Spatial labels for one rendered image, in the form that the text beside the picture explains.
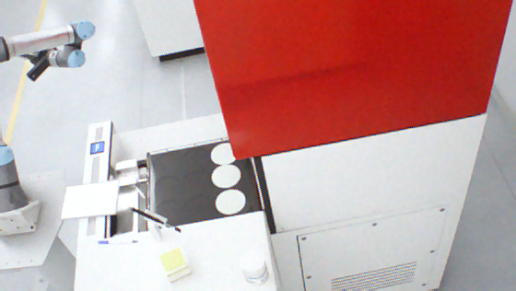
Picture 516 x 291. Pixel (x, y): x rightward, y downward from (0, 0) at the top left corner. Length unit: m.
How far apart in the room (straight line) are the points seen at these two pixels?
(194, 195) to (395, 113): 0.77
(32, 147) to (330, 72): 2.70
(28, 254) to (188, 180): 0.66
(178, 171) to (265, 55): 0.81
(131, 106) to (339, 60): 2.49
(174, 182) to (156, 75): 1.96
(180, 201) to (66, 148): 1.81
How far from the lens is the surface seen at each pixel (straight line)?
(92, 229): 1.87
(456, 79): 1.50
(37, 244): 2.12
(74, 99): 3.93
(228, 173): 1.92
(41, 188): 2.28
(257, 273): 1.53
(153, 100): 3.65
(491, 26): 1.43
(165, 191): 1.94
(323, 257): 2.04
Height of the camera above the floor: 2.38
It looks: 49 degrees down
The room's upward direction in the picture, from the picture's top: 11 degrees counter-clockwise
